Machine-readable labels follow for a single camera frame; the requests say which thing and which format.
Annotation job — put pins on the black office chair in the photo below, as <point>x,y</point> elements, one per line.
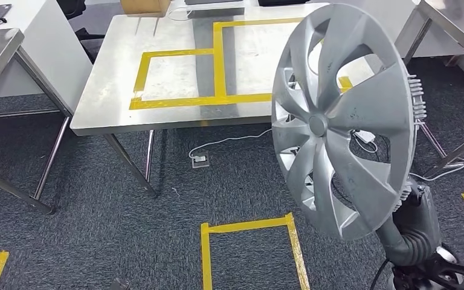
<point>72,8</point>

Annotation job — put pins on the silver plastic wheel hubcap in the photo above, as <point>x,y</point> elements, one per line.
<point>318,125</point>

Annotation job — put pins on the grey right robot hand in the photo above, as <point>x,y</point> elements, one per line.
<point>422,216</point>

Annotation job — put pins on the brown cardboard box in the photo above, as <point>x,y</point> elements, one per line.
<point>144,6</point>

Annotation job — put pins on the square floor socket plate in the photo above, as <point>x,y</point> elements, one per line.
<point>200,161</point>

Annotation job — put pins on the white cabinet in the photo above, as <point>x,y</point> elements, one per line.
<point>48,48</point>

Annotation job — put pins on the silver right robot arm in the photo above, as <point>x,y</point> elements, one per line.
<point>400,250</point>

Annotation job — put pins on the yellow table tape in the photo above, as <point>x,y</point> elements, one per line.
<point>219,60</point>

